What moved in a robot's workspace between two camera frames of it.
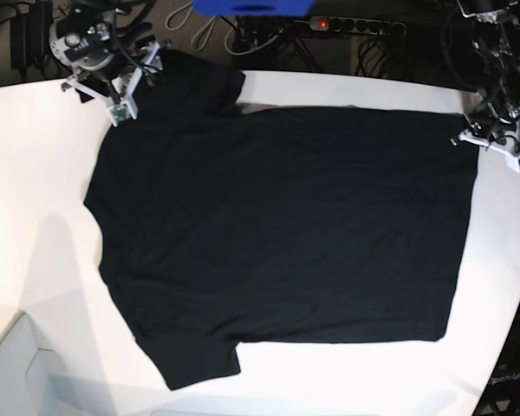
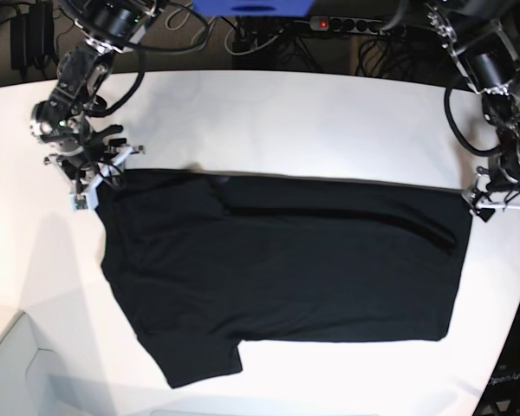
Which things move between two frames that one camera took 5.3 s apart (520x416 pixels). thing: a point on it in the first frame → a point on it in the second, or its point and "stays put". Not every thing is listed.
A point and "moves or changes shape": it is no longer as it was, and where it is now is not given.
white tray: [22, 380] stays put
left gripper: [117, 85] → [81, 169]
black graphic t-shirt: [224, 224] moves or changes shape
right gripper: [488, 127] → [493, 191]
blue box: [254, 8] stays put
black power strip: [353, 25] stays put
